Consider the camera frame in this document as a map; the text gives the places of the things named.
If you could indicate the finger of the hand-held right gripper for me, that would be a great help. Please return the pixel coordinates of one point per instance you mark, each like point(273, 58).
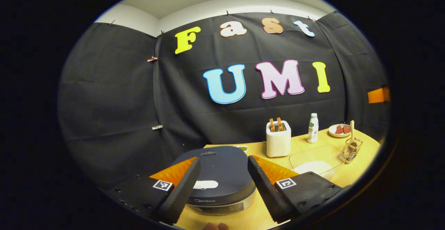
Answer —
point(378, 95)

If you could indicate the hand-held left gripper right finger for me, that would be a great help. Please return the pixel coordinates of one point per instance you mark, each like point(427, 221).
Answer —
point(264, 188)

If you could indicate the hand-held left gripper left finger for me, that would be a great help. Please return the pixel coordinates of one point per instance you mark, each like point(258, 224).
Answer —
point(180, 191)

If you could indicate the wooden spoon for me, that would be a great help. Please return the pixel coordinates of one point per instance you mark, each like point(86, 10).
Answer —
point(352, 132)

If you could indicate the dark grey rice cooker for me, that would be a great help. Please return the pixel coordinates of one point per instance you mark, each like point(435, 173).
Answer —
point(222, 167)

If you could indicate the white sectioned grain dish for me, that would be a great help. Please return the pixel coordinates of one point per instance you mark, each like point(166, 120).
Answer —
point(241, 149)

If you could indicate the white toaster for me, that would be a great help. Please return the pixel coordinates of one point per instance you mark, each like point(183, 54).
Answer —
point(278, 144)

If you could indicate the red meat slice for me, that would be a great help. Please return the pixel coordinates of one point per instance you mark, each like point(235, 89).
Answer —
point(346, 129)
point(339, 129)

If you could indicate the white round plate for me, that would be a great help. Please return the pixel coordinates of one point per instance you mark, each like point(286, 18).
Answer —
point(332, 133)

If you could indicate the clear plastic box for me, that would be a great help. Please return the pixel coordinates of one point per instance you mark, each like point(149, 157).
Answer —
point(313, 153)

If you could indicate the toasted bread slice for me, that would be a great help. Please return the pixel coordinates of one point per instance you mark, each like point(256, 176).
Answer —
point(279, 124)
point(272, 125)

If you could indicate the silver cloth clip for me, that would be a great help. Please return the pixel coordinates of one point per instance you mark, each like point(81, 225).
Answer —
point(157, 127)

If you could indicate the white drink bottle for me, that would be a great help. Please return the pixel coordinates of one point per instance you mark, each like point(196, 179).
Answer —
point(313, 129)

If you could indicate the black backdrop cloth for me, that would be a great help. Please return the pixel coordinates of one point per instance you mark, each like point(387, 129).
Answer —
point(114, 94)

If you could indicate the pink cloth clip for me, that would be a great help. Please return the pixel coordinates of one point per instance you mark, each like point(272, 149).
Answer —
point(152, 59)

